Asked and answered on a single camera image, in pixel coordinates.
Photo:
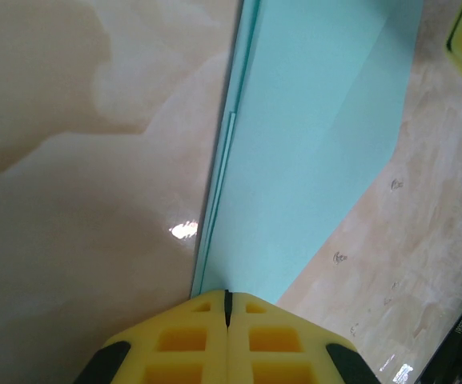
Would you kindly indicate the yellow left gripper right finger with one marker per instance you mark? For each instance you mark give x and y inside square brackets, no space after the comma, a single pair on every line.
[266,324]

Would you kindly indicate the light blue paper sheet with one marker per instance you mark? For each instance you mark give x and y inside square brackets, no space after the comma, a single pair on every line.
[294,140]

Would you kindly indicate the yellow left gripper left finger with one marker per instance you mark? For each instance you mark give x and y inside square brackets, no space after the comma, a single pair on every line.
[186,324]

